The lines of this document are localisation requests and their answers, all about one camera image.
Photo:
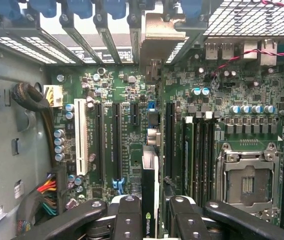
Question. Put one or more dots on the installed dark RAM stick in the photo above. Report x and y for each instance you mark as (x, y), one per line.
(189, 155)

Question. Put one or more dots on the long black expansion slot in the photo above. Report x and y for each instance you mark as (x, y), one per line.
(170, 140)
(99, 142)

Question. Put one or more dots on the white power connector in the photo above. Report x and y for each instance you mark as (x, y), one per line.
(54, 96)

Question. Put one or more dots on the white PCI expansion slot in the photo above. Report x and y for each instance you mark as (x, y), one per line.
(80, 137)

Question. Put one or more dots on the short black expansion slot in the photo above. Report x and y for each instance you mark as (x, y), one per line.
(135, 113)

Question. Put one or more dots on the green motherboard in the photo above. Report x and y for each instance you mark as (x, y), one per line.
(232, 82)

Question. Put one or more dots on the metal CPU socket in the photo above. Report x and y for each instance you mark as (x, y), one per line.
(247, 185)

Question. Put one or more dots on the open black PC case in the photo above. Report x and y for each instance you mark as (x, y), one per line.
(12, 150)

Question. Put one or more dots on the blue pin header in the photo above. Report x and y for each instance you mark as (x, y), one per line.
(152, 105)

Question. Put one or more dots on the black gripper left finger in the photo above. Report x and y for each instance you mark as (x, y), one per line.
(128, 220)

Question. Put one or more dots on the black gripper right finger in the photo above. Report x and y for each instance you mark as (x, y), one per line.
(189, 220)

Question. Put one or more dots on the blue slot retention clip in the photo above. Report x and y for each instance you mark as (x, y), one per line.
(115, 10)
(79, 8)
(192, 8)
(43, 8)

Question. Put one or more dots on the expansion slot with blue latch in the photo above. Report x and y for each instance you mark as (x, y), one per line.
(117, 142)

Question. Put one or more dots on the metal rear port housing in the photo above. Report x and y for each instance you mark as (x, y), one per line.
(269, 53)
(227, 51)
(250, 50)
(211, 51)

